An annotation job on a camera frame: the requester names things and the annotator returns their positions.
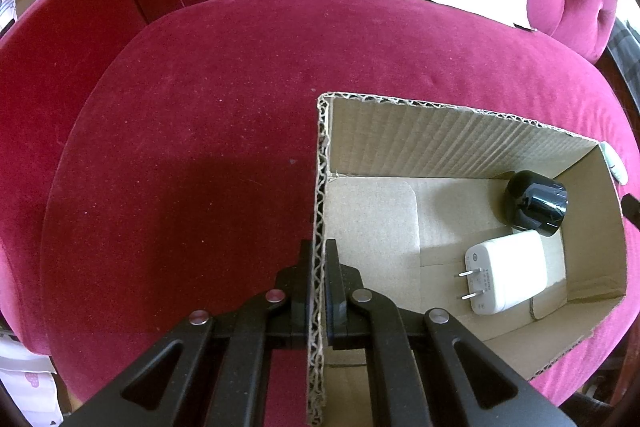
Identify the white and blue tube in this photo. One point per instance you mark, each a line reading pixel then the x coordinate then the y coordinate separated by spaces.
pixel 615 163

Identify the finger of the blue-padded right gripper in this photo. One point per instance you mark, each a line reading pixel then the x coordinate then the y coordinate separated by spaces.
pixel 631 209

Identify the cardboard box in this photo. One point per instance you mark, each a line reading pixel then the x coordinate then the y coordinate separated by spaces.
pixel 406 187

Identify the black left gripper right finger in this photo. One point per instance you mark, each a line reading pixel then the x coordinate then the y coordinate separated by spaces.
pixel 426 369

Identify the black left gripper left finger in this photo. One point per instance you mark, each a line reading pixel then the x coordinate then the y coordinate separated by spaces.
pixel 210 371

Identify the black tape roll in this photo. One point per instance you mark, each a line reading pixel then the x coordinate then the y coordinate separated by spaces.
pixel 534 202

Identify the white wall charger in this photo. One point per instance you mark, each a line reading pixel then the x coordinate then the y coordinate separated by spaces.
pixel 504 272

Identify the crimson velvet tufted armchair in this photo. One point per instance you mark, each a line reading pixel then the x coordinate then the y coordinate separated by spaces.
pixel 156 154

